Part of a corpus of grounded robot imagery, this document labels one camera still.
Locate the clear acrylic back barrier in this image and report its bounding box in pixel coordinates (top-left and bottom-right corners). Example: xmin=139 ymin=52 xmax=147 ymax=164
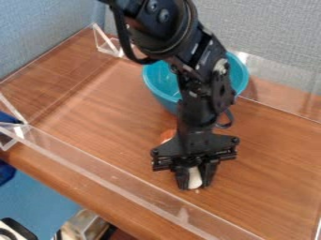
xmin=230 ymin=50 xmax=321 ymax=124

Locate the blue fabric object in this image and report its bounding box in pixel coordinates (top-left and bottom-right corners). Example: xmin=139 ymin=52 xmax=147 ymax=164
xmin=0 ymin=111 xmax=21 ymax=188

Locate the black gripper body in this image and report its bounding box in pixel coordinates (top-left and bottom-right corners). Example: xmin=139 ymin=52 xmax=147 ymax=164
xmin=149 ymin=127 xmax=239 ymax=172

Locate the white brown-capped toy mushroom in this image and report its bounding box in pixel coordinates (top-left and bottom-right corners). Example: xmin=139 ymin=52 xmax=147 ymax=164
xmin=160 ymin=129 xmax=202 ymax=189

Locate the black white object bottom-left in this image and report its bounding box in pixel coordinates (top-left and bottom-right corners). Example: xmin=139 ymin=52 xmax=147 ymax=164
xmin=0 ymin=217 xmax=38 ymax=240

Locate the clear acrylic barrier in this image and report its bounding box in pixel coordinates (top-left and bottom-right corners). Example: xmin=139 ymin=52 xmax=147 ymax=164
xmin=0 ymin=92 xmax=268 ymax=240
xmin=230 ymin=50 xmax=321 ymax=124

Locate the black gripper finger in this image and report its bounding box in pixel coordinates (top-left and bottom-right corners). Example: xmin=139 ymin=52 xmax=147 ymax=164
xmin=173 ymin=166 xmax=190 ymax=190
xmin=200 ymin=161 xmax=218 ymax=188

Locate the blue bowl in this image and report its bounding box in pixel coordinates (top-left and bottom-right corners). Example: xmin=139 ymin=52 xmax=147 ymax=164
xmin=141 ymin=52 xmax=250 ymax=114

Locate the clear acrylic front barrier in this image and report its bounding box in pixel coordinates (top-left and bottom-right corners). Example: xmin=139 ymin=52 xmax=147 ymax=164
xmin=0 ymin=92 xmax=268 ymax=240

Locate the metal frame under table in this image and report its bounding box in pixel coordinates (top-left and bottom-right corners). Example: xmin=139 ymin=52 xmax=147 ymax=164
xmin=50 ymin=209 xmax=111 ymax=240

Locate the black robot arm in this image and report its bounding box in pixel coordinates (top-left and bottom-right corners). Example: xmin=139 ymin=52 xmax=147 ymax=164
xmin=97 ymin=0 xmax=239 ymax=190

